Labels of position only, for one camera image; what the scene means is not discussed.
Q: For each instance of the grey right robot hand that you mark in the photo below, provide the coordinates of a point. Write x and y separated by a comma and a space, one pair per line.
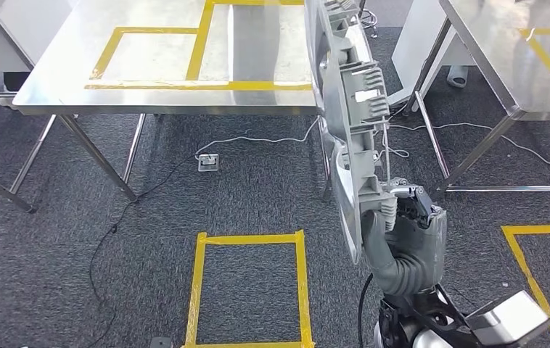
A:
419, 249

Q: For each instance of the grey plastic wheel cover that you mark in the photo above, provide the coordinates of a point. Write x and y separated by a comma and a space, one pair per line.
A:
352, 81

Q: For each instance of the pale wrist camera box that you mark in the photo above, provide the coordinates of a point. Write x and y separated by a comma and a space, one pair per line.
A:
510, 317

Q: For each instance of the silver floor socket box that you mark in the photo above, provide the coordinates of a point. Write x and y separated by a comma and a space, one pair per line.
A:
207, 162

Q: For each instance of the pale grey shoe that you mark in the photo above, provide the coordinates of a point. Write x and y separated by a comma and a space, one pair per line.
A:
457, 77

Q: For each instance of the white desk cabinet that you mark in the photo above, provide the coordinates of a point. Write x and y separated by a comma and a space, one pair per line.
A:
39, 19
419, 38

